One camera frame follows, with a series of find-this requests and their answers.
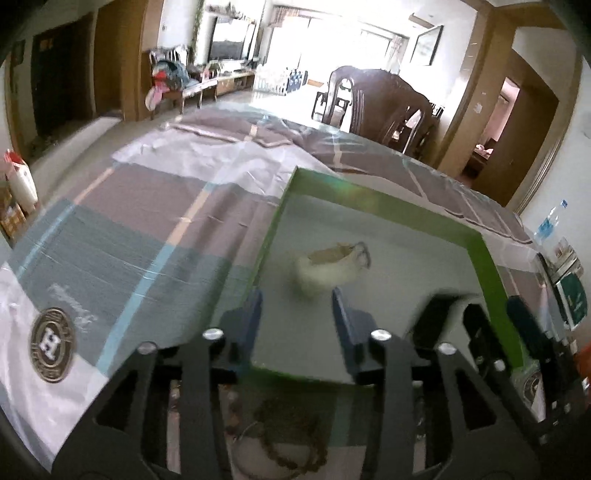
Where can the wooden armchair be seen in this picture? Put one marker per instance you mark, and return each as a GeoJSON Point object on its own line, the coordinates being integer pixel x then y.
{"type": "Point", "coordinates": [194, 90]}

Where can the plastic water bottle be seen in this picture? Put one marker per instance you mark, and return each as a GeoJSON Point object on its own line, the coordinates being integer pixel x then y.
{"type": "Point", "coordinates": [547, 228]}

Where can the checked bed sheet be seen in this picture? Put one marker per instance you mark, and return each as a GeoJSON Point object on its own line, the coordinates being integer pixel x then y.
{"type": "Point", "coordinates": [138, 207]}

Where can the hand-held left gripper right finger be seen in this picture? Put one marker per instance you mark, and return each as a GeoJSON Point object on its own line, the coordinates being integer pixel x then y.
{"type": "Point", "coordinates": [344, 323]}

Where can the framed wall picture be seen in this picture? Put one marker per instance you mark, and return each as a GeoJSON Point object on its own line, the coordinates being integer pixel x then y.
{"type": "Point", "coordinates": [427, 46]}

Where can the television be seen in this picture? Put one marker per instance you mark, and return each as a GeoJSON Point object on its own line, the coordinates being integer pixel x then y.
{"type": "Point", "coordinates": [228, 41]}

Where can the small cardboard box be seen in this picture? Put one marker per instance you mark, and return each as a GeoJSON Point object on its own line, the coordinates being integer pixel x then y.
{"type": "Point", "coordinates": [565, 251]}

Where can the wooden television cabinet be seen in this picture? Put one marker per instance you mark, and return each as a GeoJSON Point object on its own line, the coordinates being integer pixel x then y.
{"type": "Point", "coordinates": [231, 81]}

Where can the hanging green vine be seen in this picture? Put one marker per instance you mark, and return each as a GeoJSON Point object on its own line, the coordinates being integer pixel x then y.
{"type": "Point", "coordinates": [198, 23]}

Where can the green jewelry box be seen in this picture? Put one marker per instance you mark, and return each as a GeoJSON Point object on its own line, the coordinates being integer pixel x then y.
{"type": "Point", "coordinates": [392, 240]}

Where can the white paper bag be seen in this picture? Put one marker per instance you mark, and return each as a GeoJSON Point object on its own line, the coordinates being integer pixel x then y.
{"type": "Point", "coordinates": [21, 182]}

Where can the pile of clothes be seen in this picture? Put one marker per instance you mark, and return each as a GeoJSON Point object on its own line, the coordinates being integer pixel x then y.
{"type": "Point", "coordinates": [168, 78]}

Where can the dark green packet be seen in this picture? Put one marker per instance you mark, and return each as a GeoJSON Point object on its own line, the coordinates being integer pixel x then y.
{"type": "Point", "coordinates": [572, 300]}

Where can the dark wooden dining chair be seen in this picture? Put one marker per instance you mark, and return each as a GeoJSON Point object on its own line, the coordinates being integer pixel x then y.
{"type": "Point", "coordinates": [383, 101]}

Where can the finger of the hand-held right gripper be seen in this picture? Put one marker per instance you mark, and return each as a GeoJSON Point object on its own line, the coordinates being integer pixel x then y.
{"type": "Point", "coordinates": [475, 332]}
{"type": "Point", "coordinates": [526, 327]}

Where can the white baby fence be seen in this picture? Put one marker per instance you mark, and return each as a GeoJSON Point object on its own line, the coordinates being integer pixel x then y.
{"type": "Point", "coordinates": [281, 83]}

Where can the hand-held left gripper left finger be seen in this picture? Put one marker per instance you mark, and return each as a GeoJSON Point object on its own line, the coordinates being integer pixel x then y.
{"type": "Point", "coordinates": [251, 321]}

